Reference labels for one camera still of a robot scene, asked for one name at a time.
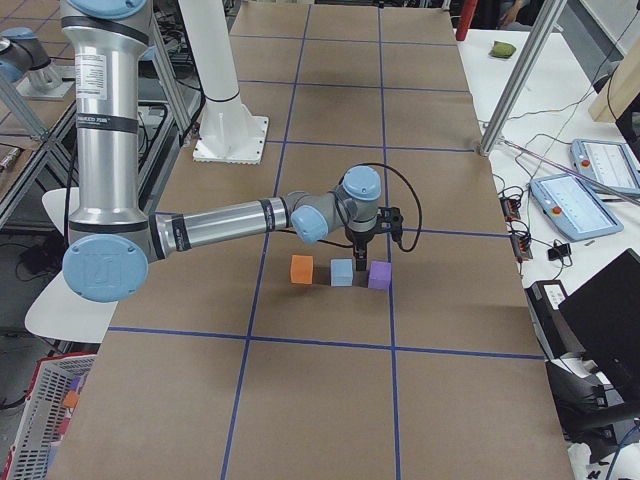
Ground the white plastic basket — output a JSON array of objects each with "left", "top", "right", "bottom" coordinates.
[{"left": 1, "top": 352, "right": 96, "bottom": 479}]

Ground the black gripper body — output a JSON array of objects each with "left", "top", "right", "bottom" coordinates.
[{"left": 345, "top": 227, "right": 376, "bottom": 258}]

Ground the aluminium frame post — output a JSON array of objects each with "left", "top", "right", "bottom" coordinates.
[{"left": 478, "top": 0, "right": 567, "bottom": 157}]

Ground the light blue foam block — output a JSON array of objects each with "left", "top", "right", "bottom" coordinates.
[{"left": 330, "top": 258, "right": 354, "bottom": 287}]

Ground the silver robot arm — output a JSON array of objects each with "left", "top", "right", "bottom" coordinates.
[
  {"left": 60, "top": 1, "right": 384, "bottom": 303},
  {"left": 1, "top": 27, "right": 61, "bottom": 91}
]

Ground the white camera stand pole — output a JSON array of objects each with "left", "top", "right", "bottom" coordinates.
[{"left": 179, "top": 0, "right": 269, "bottom": 164}]

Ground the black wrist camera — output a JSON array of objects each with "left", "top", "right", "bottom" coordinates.
[{"left": 374, "top": 207, "right": 403, "bottom": 247}]

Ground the purple foam block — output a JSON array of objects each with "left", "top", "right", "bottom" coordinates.
[{"left": 368, "top": 261, "right": 392, "bottom": 291}]

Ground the green bean bag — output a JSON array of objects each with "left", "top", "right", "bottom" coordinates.
[{"left": 489, "top": 41, "right": 517, "bottom": 60}]

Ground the far blue teach pendant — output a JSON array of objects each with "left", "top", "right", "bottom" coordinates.
[{"left": 570, "top": 139, "right": 639, "bottom": 194}]

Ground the red cylinder object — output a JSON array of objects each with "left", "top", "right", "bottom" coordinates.
[{"left": 455, "top": 0, "right": 478, "bottom": 42}]

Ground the near blue teach pendant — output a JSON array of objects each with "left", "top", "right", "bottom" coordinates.
[{"left": 530, "top": 174, "right": 624, "bottom": 241}]

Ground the orange foam block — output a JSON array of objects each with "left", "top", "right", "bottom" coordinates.
[{"left": 290, "top": 254, "right": 314, "bottom": 285}]

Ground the blue teach pendant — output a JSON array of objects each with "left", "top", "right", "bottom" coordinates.
[
  {"left": 530, "top": 174, "right": 624, "bottom": 241},
  {"left": 570, "top": 139, "right": 639, "bottom": 194}
]

